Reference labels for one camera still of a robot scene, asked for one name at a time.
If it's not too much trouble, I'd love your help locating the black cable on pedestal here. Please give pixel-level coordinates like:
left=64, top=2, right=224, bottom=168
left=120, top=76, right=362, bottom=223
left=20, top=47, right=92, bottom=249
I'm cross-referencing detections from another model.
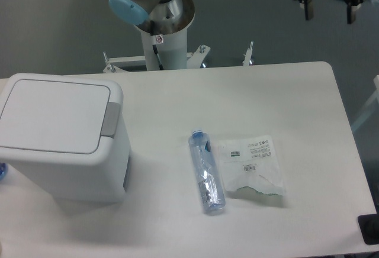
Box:
left=149, top=20, right=165, bottom=71

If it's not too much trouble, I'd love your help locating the clear plastic water bottle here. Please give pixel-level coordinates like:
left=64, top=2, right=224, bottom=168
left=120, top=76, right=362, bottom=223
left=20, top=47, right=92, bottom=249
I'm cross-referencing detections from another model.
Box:
left=188, top=129, right=226, bottom=214

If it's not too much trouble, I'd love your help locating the white plastic trash can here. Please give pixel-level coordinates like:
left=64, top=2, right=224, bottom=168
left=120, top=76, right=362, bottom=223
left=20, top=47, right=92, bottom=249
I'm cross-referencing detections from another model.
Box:
left=1, top=73, right=131, bottom=202

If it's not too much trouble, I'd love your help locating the torn white plastic bag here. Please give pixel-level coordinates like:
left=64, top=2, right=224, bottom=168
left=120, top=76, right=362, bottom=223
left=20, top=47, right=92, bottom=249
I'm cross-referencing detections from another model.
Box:
left=217, top=135, right=286, bottom=196

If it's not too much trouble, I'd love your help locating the blue object at left edge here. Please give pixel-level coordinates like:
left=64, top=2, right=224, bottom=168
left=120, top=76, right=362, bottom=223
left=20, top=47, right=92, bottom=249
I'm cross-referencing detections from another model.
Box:
left=0, top=163, right=8, bottom=180

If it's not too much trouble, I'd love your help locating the white frame at right edge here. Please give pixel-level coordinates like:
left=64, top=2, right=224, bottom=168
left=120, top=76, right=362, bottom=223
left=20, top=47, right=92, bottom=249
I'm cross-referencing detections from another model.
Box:
left=351, top=75, right=378, bottom=133

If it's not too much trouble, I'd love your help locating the black clamp at table edge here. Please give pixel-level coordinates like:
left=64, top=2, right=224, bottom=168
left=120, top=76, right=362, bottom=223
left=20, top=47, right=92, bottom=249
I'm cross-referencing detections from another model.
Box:
left=358, top=214, right=378, bottom=245

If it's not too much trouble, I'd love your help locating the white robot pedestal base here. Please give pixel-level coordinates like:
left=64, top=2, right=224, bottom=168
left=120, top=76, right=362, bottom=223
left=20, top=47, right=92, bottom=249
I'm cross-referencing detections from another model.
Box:
left=102, top=0, right=254, bottom=73

